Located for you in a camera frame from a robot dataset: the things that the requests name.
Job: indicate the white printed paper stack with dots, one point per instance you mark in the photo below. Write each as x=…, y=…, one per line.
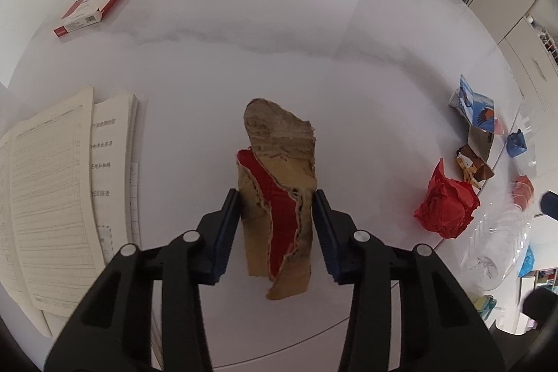
x=113, y=145

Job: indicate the crumpled red paper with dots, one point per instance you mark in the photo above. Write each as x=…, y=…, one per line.
x=449, y=202

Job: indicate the torn brown cardboard piece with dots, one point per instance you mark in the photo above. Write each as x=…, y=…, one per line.
x=259, y=232

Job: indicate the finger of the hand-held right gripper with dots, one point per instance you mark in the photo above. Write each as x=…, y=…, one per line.
x=550, y=204

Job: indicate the red and white box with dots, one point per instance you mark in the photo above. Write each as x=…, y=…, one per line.
x=87, y=8

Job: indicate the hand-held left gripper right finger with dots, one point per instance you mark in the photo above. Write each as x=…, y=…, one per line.
x=325, y=232

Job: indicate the cream printed form sheets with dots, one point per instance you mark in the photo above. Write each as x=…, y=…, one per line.
x=43, y=202

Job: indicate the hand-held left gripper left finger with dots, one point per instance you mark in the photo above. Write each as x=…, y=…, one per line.
x=226, y=232

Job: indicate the clear plastic container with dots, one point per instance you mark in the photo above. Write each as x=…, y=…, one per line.
x=501, y=237

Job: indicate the blue printed carton piece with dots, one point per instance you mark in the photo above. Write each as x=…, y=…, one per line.
x=473, y=104

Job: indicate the crumpled blue paper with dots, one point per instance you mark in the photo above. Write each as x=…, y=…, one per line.
x=516, y=143

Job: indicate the shelf clutter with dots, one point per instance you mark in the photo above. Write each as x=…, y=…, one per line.
x=547, y=41

